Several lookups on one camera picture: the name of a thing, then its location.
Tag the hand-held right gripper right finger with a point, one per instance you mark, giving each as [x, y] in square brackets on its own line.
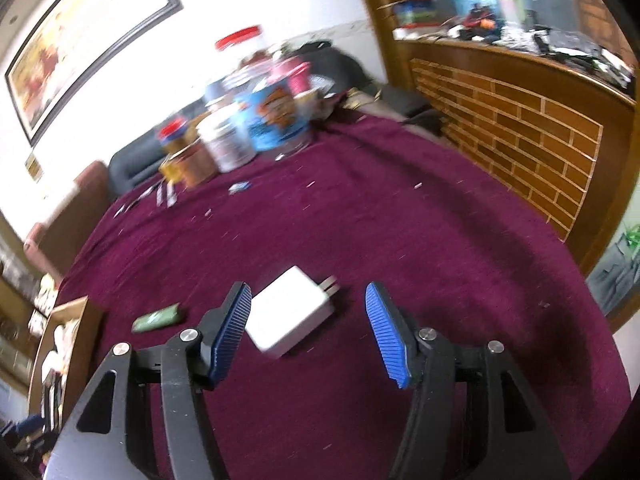
[387, 335]

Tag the dark cloth bag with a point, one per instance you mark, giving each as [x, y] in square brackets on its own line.
[340, 67]

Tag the yellow jar with red lid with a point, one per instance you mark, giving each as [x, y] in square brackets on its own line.
[172, 132]

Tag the pink cup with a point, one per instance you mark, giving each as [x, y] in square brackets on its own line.
[292, 77]

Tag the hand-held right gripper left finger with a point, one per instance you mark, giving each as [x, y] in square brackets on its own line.
[230, 330]

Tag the black sofa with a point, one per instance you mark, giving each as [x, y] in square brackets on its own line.
[135, 165]

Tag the large clear jar red lid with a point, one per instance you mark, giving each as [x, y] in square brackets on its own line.
[242, 50]

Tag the green white printed board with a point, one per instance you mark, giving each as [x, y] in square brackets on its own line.
[617, 270]

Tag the blue labelled jar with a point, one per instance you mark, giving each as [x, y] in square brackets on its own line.
[275, 117]

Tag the silvery sachets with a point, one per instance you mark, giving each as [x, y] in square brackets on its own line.
[165, 195]

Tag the small gold wall plaque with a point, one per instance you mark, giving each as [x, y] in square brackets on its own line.
[34, 167]

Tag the beige paper cup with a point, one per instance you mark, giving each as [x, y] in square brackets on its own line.
[310, 102]

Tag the white plastic bottle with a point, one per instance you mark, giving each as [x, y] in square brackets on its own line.
[227, 142]

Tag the white charger plug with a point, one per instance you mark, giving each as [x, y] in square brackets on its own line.
[290, 310]

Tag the framed painting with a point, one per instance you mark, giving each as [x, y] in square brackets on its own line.
[85, 40]

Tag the brown chair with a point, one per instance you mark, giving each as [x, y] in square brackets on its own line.
[65, 225]

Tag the wooden box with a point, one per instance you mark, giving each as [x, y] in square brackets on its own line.
[82, 320]

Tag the small green block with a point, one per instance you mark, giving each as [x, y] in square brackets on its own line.
[157, 319]

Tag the maroon tablecloth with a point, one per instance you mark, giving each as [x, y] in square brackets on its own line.
[400, 240]

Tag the pile of assorted clutter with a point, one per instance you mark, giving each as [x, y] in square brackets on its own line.
[500, 25]

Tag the wooden brick-pattern partition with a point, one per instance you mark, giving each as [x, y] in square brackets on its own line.
[525, 135]

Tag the small blue packet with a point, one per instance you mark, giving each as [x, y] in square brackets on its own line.
[239, 187]

